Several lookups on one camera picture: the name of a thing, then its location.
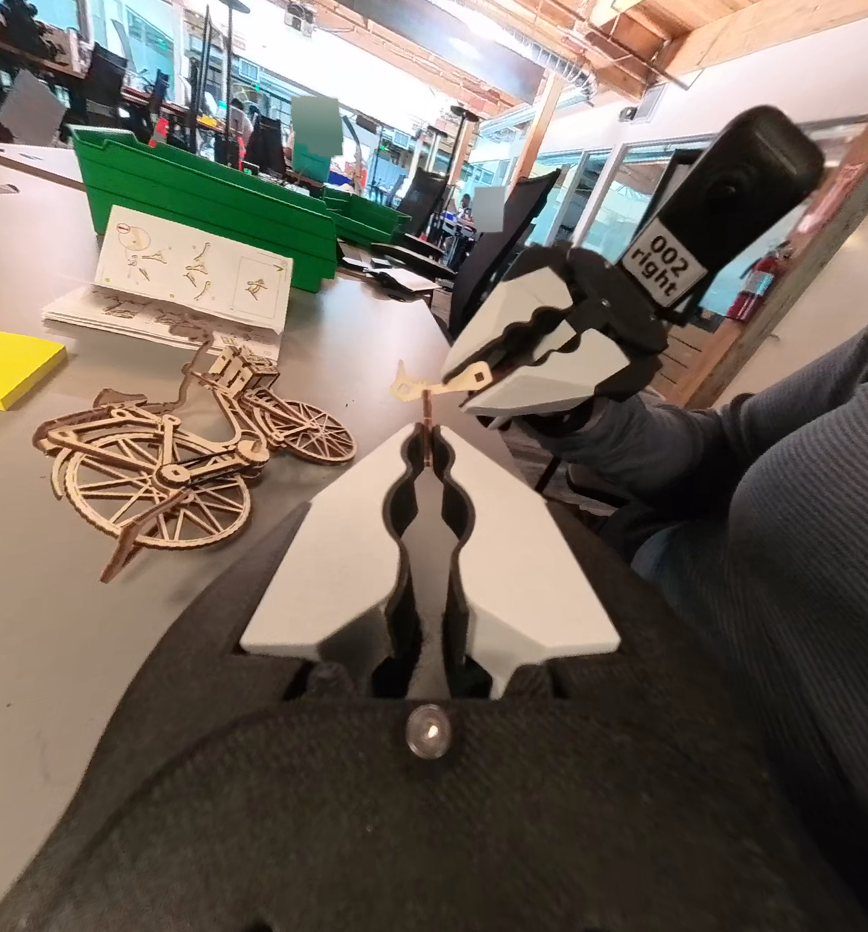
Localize black office chair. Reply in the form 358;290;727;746
449;169;562;343

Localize person's right forearm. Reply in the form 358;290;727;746
543;306;868;511

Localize person's torso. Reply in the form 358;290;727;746
725;379;868;926

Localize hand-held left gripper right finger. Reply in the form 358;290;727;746
441;426;622;682

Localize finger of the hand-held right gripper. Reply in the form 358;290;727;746
441;264;577;385
459;328;632;432

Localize red fire extinguisher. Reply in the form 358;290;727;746
725;244;792;325

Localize wooden crank-shaped model part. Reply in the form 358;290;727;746
390;359;495;403

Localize wooden part sheet stack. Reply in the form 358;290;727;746
41;284;282;365

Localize grey board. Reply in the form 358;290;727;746
0;73;67;147

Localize wooden bicycle model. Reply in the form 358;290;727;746
32;338;358;583

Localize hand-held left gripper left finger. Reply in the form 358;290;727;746
239;424;424;660

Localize green plastic bin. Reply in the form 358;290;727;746
70;125;340;294
323;185;413;250

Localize wooden support post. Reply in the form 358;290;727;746
685;95;868;409

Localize yellow block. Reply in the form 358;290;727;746
0;326;67;412

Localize white instruction booklet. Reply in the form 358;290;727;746
93;204;294;336

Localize person's legs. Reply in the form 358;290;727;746
627;524;697;605

